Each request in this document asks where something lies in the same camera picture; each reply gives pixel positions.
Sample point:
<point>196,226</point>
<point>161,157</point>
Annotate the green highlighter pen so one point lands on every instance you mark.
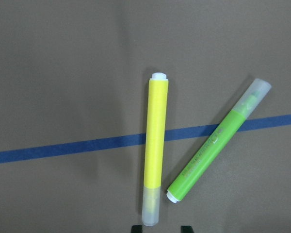
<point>215,143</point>

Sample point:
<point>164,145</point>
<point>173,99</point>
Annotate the yellow highlighter pen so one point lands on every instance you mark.
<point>154,146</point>

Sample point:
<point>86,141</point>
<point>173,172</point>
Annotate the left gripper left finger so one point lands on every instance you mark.
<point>136,229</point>

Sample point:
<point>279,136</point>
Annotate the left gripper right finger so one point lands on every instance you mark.
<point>186,229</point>

